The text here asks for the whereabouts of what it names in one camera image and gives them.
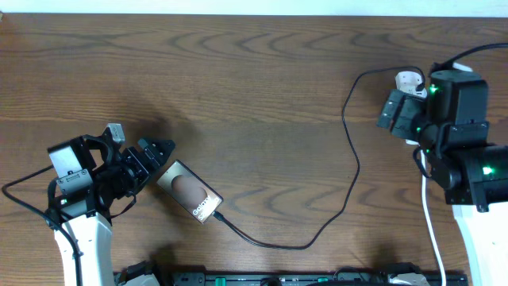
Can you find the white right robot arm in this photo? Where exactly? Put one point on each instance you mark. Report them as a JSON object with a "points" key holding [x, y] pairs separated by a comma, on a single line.
{"points": [[451, 128]]}

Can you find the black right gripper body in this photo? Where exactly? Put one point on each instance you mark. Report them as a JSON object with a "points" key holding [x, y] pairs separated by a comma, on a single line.
{"points": [[411, 119]]}

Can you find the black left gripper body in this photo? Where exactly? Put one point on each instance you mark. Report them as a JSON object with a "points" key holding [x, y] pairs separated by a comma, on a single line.
{"points": [[140, 162]]}

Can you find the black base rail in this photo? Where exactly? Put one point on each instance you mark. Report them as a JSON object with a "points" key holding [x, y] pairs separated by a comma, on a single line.
{"points": [[148, 273]]}

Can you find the silver smartphone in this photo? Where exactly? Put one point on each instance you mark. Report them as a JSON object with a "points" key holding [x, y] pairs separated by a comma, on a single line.
{"points": [[190, 191]]}

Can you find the white power strip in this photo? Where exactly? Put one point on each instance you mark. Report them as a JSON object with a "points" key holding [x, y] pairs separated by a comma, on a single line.
{"points": [[410, 81]]}

